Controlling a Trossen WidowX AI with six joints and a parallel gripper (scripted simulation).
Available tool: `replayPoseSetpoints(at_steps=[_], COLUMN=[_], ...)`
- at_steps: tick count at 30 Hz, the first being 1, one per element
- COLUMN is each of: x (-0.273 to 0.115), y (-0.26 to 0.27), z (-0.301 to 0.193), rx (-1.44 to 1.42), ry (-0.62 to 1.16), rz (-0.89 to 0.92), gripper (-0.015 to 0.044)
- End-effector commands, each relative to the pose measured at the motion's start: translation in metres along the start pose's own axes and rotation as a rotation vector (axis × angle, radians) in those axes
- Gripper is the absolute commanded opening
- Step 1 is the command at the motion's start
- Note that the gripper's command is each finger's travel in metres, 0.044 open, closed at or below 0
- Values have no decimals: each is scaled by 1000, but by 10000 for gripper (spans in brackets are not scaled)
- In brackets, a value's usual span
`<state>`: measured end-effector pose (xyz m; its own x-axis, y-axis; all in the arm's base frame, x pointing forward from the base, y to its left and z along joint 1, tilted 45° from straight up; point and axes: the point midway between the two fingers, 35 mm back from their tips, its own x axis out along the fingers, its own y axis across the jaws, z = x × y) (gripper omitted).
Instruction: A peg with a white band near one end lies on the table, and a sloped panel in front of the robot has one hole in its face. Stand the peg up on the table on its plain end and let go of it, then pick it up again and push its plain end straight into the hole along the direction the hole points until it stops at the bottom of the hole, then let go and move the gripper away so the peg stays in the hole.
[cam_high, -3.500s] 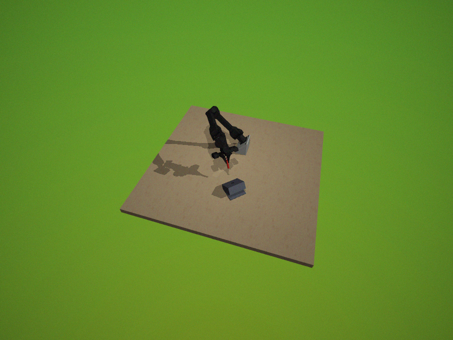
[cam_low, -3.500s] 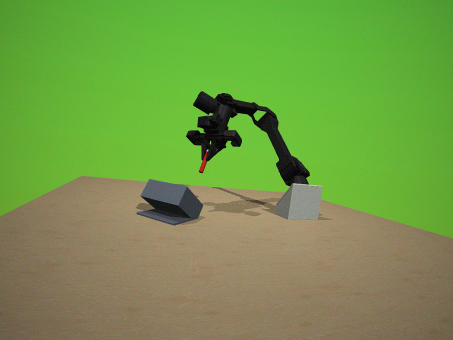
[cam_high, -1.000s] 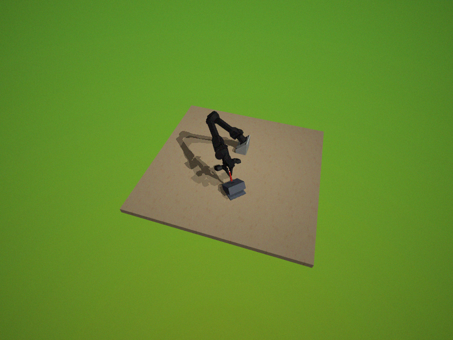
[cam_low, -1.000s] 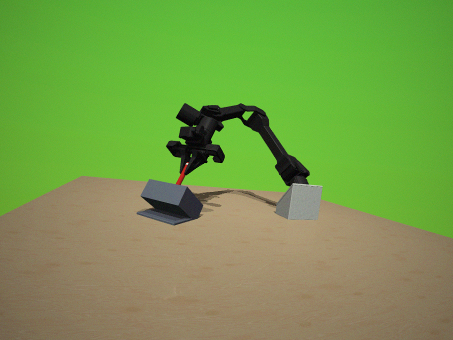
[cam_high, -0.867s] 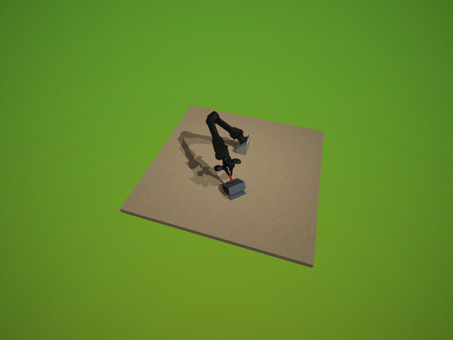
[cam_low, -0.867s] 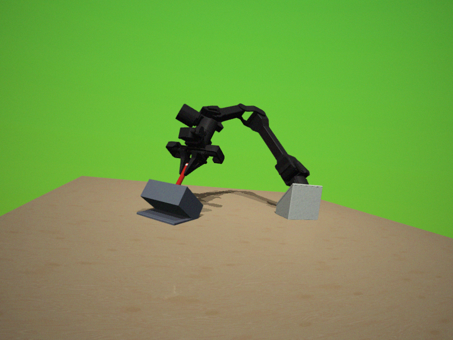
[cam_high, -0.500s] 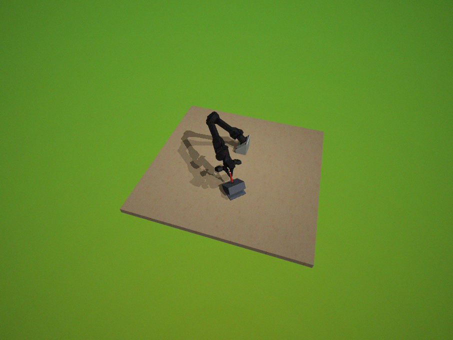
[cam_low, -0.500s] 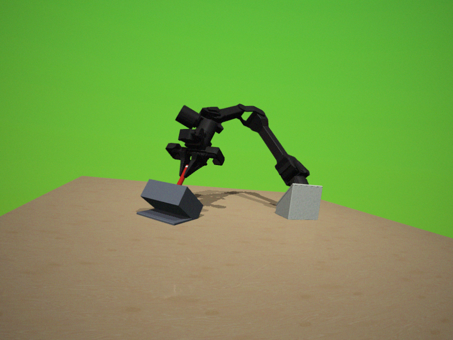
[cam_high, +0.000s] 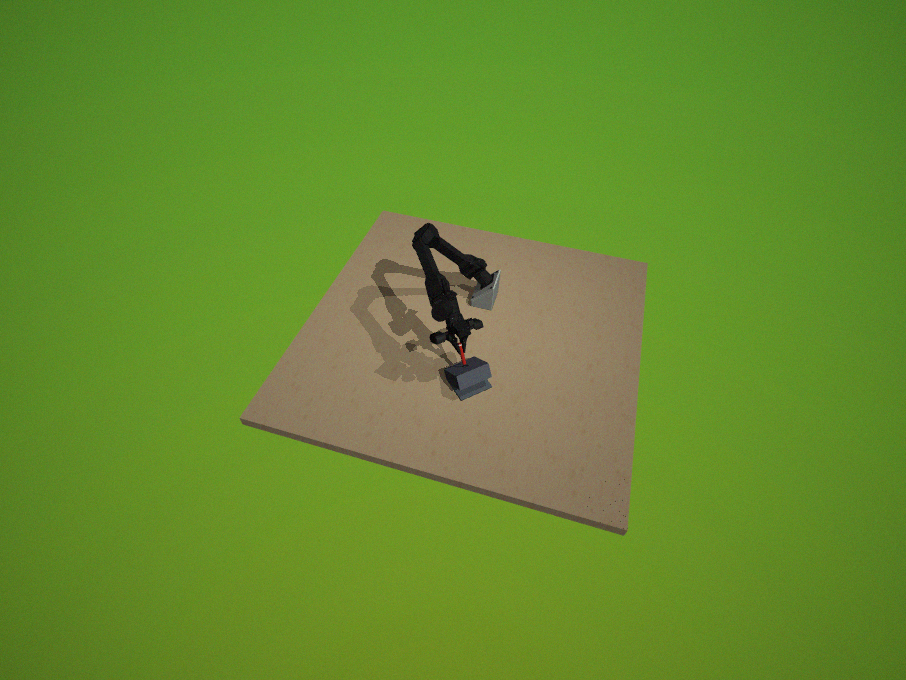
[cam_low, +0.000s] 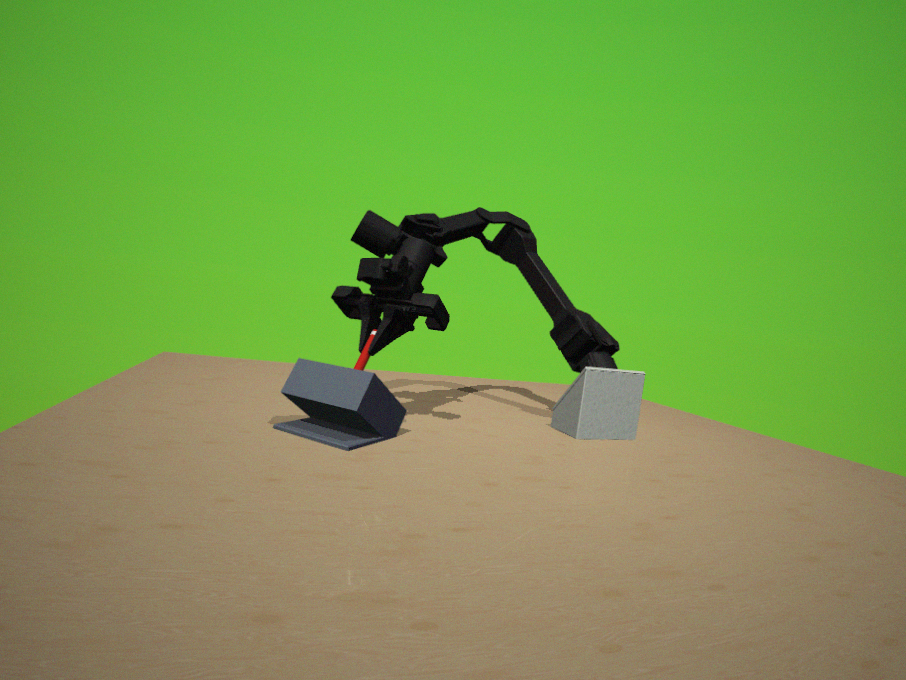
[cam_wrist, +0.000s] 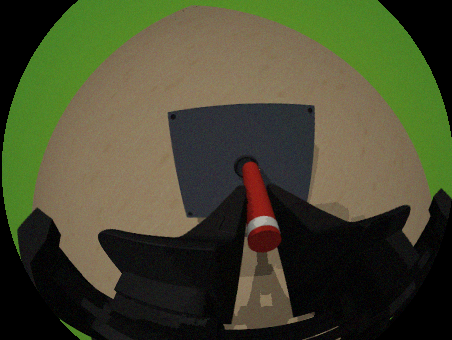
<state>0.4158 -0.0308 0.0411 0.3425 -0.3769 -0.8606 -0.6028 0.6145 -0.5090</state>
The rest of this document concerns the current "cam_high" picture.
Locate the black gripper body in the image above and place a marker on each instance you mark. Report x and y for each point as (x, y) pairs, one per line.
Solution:
(439, 337)

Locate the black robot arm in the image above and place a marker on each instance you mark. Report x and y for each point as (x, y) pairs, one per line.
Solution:
(443, 300)

